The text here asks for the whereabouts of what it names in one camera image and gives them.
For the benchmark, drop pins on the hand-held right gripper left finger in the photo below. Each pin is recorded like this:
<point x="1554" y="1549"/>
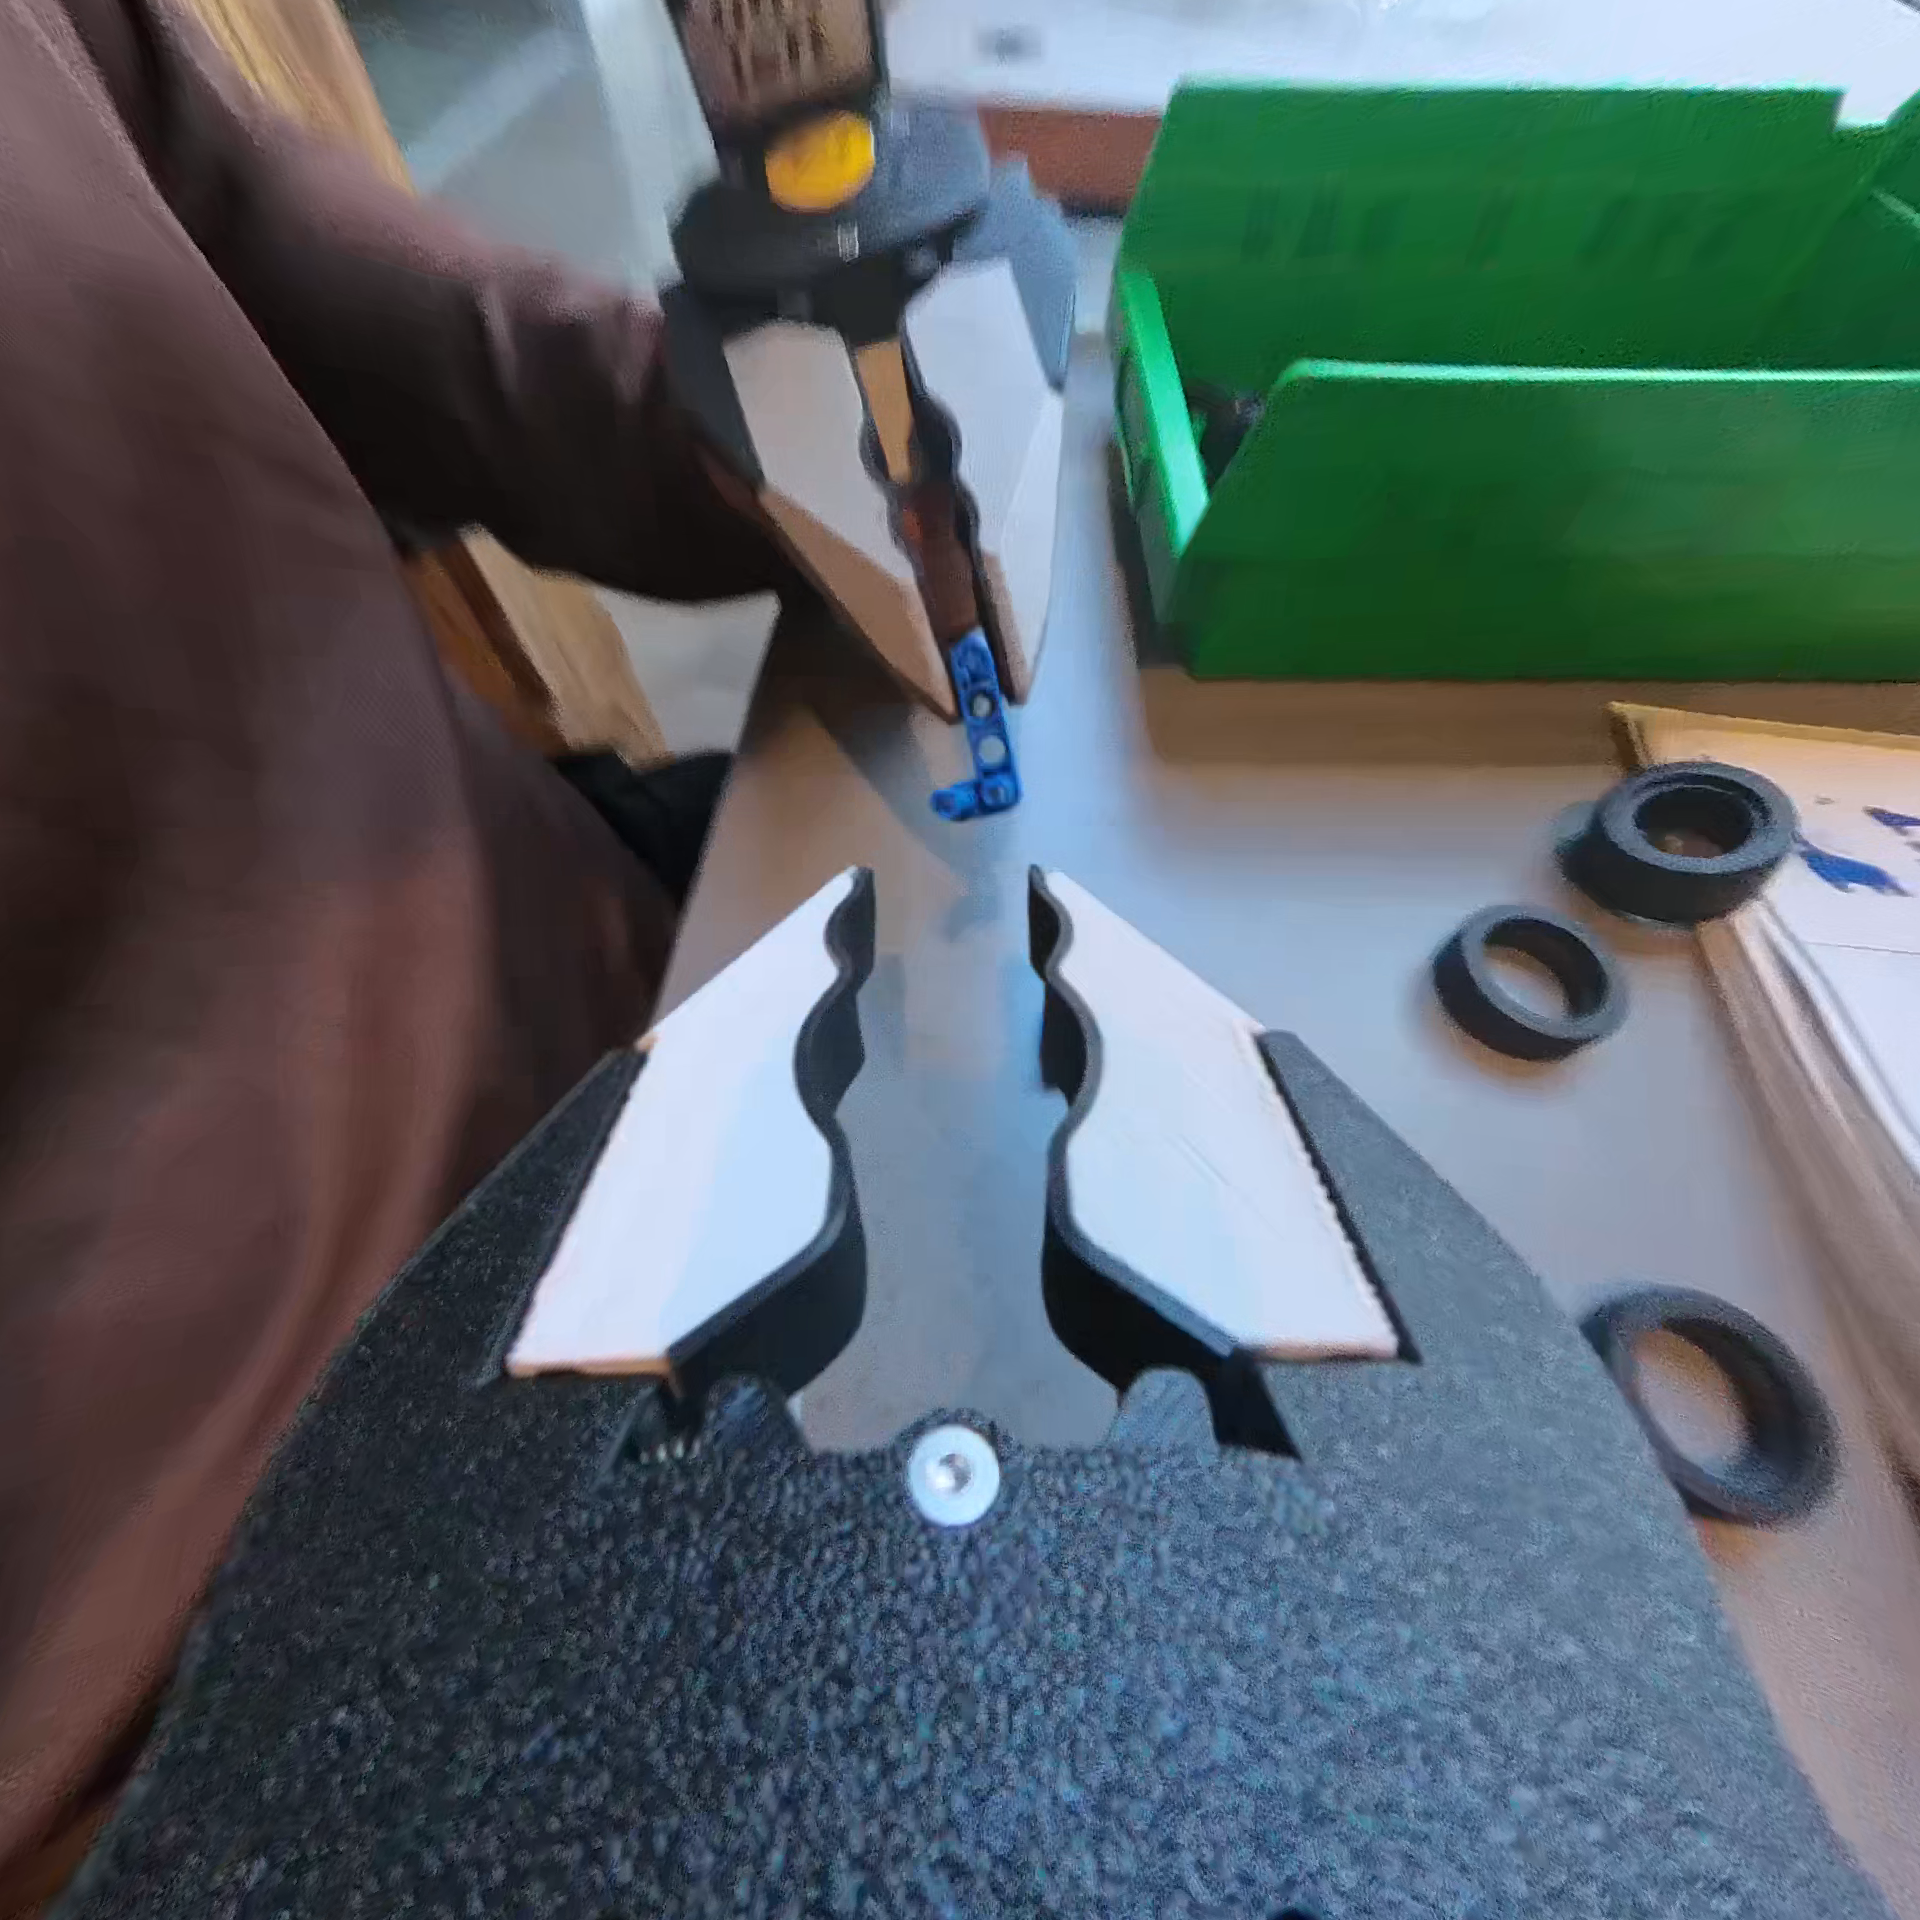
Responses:
<point x="690" y="1185"/>

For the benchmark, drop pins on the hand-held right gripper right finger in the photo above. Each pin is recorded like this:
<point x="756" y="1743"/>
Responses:
<point x="1213" y="1185"/>

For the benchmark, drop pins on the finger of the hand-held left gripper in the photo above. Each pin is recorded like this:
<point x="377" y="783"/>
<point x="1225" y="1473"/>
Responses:
<point x="1004" y="422"/>
<point x="810" y="451"/>

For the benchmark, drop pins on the person's left forearm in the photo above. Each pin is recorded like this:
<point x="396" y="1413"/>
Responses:
<point x="451" y="375"/>

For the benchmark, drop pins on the grey desk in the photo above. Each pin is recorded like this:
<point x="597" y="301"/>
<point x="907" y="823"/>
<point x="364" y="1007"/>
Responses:
<point x="1275" y="839"/>

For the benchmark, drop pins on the black toy tyre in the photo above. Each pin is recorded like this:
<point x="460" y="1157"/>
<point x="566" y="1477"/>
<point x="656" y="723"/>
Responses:
<point x="1621" y="885"/>
<point x="1785" y="1424"/>
<point x="1462" y="1004"/>

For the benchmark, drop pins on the wooden bench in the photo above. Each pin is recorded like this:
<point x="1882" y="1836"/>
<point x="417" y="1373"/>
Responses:
<point x="556" y="662"/>

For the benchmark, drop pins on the person's black trousers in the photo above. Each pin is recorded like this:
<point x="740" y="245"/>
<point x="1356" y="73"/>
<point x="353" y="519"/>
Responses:
<point x="645" y="825"/>

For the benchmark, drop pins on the green storage bin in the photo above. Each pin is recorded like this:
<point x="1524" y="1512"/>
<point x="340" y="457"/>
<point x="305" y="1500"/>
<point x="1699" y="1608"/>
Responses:
<point x="1499" y="524"/>

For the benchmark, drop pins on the open instruction booklet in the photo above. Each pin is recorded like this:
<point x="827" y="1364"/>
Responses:
<point x="1844" y="1020"/>

